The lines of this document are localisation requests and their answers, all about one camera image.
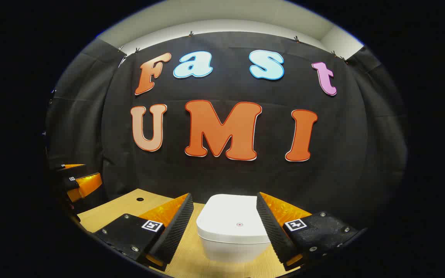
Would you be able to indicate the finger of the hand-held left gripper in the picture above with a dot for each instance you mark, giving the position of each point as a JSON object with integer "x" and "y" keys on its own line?
{"x": 72, "y": 172}
{"x": 72, "y": 183}

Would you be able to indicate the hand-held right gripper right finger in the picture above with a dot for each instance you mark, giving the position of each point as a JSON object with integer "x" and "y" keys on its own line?
{"x": 272, "y": 231}

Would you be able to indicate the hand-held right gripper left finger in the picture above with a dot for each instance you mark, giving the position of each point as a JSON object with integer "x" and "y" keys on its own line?
{"x": 176, "y": 231}

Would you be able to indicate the white desktop garbage bin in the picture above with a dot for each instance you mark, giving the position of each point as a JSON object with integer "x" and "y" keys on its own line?
{"x": 230, "y": 220}

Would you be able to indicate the wooden desktop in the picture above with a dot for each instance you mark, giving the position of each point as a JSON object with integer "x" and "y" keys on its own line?
{"x": 110, "y": 210}

